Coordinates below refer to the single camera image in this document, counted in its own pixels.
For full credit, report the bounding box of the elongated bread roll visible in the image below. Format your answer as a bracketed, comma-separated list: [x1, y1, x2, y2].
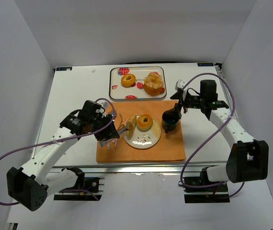
[126, 115, 137, 139]

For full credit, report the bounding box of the golden bagel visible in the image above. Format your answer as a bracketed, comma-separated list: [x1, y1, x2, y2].
[136, 114, 153, 131]

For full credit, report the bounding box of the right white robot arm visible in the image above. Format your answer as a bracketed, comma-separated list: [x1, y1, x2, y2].
[162, 80, 269, 183]

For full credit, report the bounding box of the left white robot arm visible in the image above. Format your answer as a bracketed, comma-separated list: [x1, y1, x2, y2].
[7, 100, 120, 211]

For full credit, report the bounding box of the sugar topped round bread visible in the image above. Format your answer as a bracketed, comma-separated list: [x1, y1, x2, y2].
[144, 72, 164, 96]

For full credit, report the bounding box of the black cup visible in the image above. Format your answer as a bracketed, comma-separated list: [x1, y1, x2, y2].
[161, 113, 179, 133]

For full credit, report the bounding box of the round white yellow plate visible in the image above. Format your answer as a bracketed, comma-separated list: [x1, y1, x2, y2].
[123, 118, 161, 149]

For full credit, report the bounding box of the right table label sticker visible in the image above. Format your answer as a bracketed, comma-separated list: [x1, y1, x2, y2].
[197, 62, 214, 67]

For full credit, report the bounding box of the table label sticker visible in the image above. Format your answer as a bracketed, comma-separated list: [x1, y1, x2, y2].
[197, 62, 214, 67]
[56, 67, 72, 71]

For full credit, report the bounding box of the strawberry pattern rectangular tray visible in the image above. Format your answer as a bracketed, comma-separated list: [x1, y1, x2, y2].
[109, 66, 167, 101]

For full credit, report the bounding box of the left table label sticker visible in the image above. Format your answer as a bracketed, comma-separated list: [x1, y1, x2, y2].
[56, 67, 72, 71]

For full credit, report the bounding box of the fork pink handle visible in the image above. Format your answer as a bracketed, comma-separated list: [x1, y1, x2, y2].
[114, 113, 123, 149]

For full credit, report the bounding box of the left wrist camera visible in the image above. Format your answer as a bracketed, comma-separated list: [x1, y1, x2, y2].
[98, 100, 109, 114]

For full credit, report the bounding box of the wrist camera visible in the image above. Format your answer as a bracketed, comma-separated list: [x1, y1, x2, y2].
[98, 100, 109, 114]
[175, 80, 187, 97]

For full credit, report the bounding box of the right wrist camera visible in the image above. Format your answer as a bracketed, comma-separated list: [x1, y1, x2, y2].
[175, 80, 187, 97]

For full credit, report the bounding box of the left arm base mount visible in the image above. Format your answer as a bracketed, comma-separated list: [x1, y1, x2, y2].
[54, 177, 104, 201]

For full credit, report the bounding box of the aluminium table frame rail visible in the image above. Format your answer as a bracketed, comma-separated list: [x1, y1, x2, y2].
[49, 162, 218, 178]

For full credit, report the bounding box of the golden bagel far ring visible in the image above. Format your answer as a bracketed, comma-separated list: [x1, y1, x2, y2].
[121, 73, 137, 87]

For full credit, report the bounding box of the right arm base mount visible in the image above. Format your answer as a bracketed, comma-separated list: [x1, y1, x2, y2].
[182, 168, 230, 204]

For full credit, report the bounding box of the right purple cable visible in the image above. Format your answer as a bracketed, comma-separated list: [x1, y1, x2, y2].
[178, 73, 245, 197]

